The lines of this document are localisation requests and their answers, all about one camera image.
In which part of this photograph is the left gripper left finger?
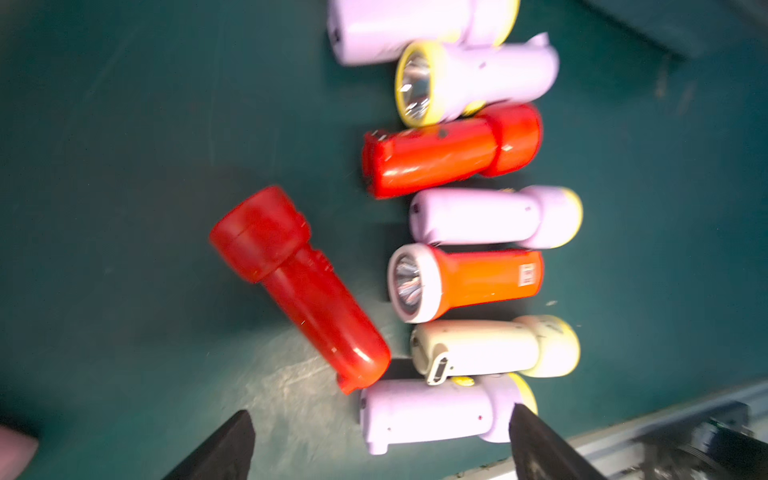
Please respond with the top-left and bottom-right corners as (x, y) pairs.
(164, 410), (256, 480)

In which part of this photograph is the orange flashlight white head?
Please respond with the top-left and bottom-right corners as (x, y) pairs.
(387, 243), (544, 324)

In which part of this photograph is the clear blue storage box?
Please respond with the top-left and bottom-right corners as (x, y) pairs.
(585, 0), (767, 59)

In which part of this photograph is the cream yellow flashlight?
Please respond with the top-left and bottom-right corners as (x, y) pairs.
(410, 315), (581, 386)

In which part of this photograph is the large red flashlight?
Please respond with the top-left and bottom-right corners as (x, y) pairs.
(209, 186), (391, 394)

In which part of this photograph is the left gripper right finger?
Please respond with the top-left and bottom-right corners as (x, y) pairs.
(509, 403), (606, 480)

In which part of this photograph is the purple flashlight bottom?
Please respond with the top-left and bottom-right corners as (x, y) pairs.
(359, 373), (538, 455)

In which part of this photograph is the purple flashlight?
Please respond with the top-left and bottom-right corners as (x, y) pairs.
(394, 33), (560, 128)
(409, 185), (584, 250)
(359, 373), (538, 455)
(327, 0), (520, 66)

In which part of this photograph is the purple pink spatula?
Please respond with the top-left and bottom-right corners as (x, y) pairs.
(0, 425), (39, 480)

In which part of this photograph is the red flashlight middle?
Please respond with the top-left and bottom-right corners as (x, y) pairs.
(362, 102), (543, 199)

